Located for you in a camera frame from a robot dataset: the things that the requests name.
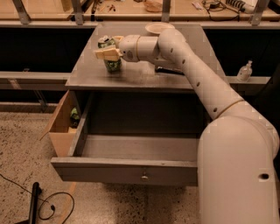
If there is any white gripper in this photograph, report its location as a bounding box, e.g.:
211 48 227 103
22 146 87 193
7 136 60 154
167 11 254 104
94 35 140 62

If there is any green soda can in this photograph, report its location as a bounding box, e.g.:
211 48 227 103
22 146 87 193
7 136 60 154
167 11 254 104
97 35 122 73

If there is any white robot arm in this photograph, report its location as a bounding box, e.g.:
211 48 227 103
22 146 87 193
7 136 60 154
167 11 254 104
95 29 279 224

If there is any grey open top drawer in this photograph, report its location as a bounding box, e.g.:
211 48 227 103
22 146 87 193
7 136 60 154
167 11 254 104
51 115 205 187

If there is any round drawer knob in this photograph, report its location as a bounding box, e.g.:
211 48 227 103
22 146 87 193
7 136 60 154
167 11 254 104
141 172 149 182

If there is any white bowl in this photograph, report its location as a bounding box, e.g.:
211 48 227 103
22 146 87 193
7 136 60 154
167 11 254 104
145 22 174 34

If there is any crumpled paper bag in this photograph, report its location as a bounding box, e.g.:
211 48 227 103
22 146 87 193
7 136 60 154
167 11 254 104
143 0 163 12

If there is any grey cabinet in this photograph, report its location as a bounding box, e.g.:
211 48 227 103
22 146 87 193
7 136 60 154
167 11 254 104
66 23 212 136

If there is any green item in box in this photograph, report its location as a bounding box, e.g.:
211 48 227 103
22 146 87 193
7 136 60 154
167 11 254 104
70 108 80 120

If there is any cardboard box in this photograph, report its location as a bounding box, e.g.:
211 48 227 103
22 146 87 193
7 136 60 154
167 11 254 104
39 91 75 157

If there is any clear sanitizer bottle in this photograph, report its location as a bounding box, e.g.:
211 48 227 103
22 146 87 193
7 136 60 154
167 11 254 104
236 60 252 81

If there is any black stand base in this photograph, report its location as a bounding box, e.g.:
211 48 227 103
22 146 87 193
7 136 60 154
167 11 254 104
16 182 42 224

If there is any black cable on bench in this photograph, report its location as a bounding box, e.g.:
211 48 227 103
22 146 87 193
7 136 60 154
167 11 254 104
201 0 241 23

